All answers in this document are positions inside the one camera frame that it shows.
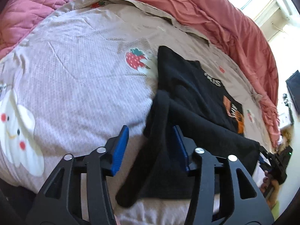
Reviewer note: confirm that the coral red duvet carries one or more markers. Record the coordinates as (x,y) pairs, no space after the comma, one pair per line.
(211,9)

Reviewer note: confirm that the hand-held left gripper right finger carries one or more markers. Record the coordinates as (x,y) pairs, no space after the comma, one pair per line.
(181,150)

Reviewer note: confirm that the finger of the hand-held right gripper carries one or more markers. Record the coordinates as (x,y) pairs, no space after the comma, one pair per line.
(264,155)

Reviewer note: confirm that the pink quilted blanket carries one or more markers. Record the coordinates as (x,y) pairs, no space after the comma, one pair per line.
(35,0)

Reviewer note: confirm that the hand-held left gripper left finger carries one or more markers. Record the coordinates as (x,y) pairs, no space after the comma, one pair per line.
(119,150)

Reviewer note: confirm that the window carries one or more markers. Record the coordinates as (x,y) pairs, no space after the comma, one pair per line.
(253,2)

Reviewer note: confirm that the brown fluffy toy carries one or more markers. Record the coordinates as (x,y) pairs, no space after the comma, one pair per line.
(286,137)

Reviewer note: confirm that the person's right hand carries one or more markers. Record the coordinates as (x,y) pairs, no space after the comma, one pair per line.
(270,187)

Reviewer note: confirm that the black flat screen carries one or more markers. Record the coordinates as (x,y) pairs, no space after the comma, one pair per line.
(294,91)

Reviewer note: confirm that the printed strawberry bed sheet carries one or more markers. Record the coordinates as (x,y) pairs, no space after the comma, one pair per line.
(70,75)

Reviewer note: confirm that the black sweater with orange cuffs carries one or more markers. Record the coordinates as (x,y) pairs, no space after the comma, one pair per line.
(187,86)

